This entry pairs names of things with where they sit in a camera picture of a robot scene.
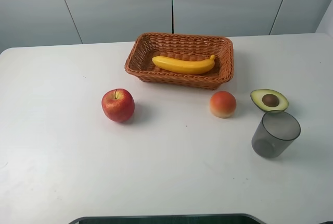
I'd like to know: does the grey translucent plastic cup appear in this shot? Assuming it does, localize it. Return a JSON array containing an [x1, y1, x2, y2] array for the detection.
[[251, 110, 301, 159]]

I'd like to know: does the orange wicker basket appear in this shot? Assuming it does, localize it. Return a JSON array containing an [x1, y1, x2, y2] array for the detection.
[[124, 33, 234, 90]]

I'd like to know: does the yellow banana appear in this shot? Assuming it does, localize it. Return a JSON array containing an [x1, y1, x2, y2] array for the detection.
[[152, 55, 215, 75]]

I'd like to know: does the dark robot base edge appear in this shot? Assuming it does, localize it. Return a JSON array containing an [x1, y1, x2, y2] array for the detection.
[[70, 214, 264, 224]]

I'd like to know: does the red apple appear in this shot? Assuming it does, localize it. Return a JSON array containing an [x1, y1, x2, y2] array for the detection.
[[101, 89, 135, 123]]

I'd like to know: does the orange peach fruit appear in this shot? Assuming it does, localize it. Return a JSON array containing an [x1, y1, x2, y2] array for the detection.
[[210, 91, 237, 118]]

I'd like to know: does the halved avocado with pit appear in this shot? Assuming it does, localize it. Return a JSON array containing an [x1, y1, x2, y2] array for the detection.
[[250, 89, 289, 112]]

